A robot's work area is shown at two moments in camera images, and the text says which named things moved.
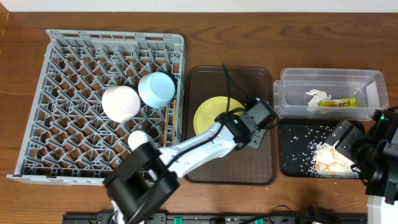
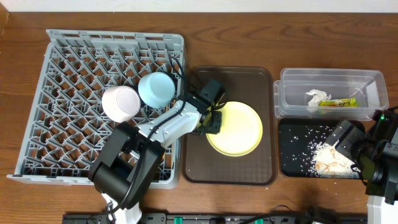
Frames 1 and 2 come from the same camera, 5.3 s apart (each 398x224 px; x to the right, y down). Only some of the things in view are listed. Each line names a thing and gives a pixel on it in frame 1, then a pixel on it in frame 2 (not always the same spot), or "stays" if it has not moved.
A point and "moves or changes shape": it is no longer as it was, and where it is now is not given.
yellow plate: (206, 114) moves or changes shape
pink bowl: (121, 104) stays
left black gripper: (257, 142) → (216, 128)
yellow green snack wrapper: (350, 102) stays
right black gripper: (354, 134) stays
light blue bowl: (157, 90) stays
